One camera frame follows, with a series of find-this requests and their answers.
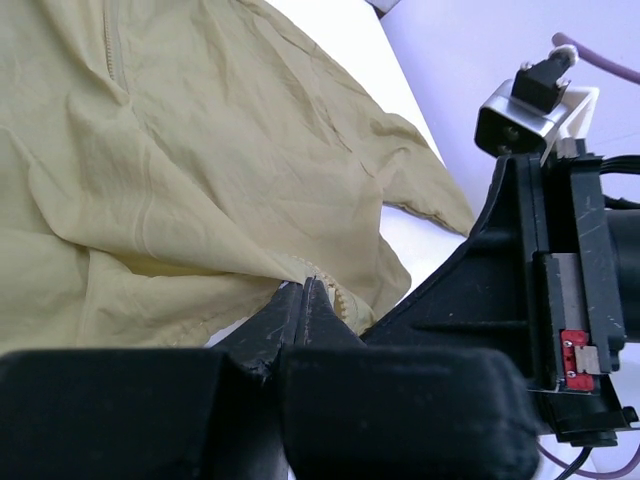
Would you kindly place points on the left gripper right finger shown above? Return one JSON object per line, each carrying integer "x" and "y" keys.
{"x": 353, "y": 411}

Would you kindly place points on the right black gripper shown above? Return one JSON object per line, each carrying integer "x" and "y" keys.
{"x": 485, "y": 293}

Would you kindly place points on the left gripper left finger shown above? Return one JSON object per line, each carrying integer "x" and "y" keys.
{"x": 167, "y": 413}

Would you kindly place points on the tan hooded zip jacket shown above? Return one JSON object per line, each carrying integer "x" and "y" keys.
{"x": 167, "y": 165}

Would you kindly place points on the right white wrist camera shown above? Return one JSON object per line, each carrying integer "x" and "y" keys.
{"x": 537, "y": 111}

